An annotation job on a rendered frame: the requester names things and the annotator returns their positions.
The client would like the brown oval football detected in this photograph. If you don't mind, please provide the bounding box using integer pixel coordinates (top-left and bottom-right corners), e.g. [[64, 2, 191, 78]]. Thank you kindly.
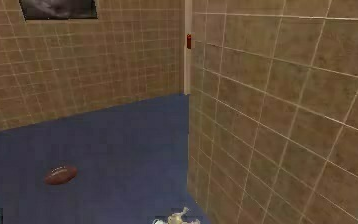
[[44, 165, 78, 186]]

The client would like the cream door frame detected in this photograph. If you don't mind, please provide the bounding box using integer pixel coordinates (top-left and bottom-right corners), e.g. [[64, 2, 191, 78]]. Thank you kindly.
[[183, 0, 193, 96]]

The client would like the dark framed wall picture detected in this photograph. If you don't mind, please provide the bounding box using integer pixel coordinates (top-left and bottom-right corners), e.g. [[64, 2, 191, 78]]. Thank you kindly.
[[18, 0, 99, 21]]

